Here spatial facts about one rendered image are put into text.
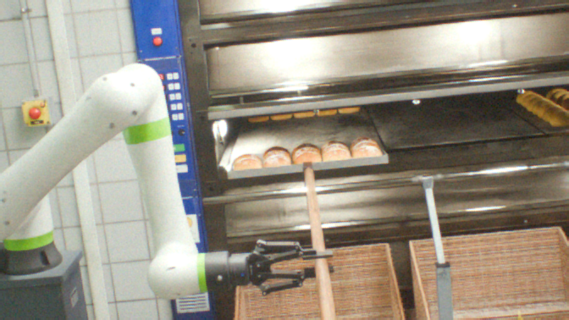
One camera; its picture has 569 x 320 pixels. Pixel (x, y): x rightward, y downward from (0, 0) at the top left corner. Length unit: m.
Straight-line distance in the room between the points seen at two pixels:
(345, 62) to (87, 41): 0.90
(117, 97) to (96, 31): 1.29
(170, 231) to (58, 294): 0.32
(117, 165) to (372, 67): 0.98
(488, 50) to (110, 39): 1.32
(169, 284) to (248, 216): 1.24
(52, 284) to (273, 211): 1.21
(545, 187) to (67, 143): 1.91
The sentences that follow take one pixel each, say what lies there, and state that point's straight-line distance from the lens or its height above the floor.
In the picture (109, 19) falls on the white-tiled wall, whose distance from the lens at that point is 3.24.
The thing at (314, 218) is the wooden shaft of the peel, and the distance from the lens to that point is 2.41.
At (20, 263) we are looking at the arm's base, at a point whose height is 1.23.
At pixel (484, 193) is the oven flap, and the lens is 3.34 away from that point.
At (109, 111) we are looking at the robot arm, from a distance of 1.97.
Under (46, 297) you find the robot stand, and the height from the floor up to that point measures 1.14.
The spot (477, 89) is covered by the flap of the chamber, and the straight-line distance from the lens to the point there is 3.11.
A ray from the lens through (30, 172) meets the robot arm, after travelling 2.08.
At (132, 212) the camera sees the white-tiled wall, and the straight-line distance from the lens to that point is 3.34.
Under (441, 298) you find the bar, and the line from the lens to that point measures 2.78.
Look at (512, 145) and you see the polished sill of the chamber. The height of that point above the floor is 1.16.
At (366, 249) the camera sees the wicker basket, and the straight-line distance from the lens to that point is 3.30.
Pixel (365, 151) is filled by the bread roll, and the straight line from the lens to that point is 3.10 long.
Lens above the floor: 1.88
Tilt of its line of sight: 12 degrees down
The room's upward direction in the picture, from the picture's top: 6 degrees counter-clockwise
